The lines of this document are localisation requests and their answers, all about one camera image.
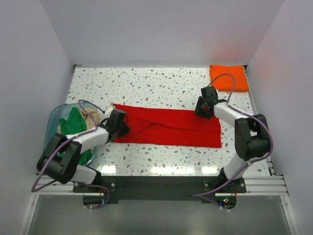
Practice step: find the green t shirt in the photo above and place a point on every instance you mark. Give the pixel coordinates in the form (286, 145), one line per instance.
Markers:
(77, 122)

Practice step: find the red t shirt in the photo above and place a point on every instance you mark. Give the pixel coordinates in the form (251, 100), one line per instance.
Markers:
(170, 127)

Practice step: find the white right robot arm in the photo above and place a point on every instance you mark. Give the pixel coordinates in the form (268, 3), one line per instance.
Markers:
(252, 140)

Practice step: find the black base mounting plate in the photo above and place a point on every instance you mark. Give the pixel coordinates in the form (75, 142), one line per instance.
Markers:
(113, 189)

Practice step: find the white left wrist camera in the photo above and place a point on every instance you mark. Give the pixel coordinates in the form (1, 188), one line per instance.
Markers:
(109, 110)

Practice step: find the beige t shirt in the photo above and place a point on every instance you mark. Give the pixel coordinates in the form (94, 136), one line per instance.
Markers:
(93, 115)

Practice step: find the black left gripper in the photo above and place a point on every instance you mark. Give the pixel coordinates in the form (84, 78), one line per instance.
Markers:
(125, 129)

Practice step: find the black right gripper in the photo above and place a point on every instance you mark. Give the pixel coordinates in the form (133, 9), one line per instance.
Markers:
(198, 111)

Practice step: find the clear blue plastic bin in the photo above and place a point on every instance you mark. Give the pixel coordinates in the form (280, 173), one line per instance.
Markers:
(61, 111)

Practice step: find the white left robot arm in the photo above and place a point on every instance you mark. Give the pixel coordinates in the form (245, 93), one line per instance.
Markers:
(59, 161)

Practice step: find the folded orange t shirt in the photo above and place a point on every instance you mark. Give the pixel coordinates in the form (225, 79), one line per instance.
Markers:
(225, 82)

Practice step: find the aluminium frame rail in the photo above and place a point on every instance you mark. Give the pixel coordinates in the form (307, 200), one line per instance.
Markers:
(255, 186)

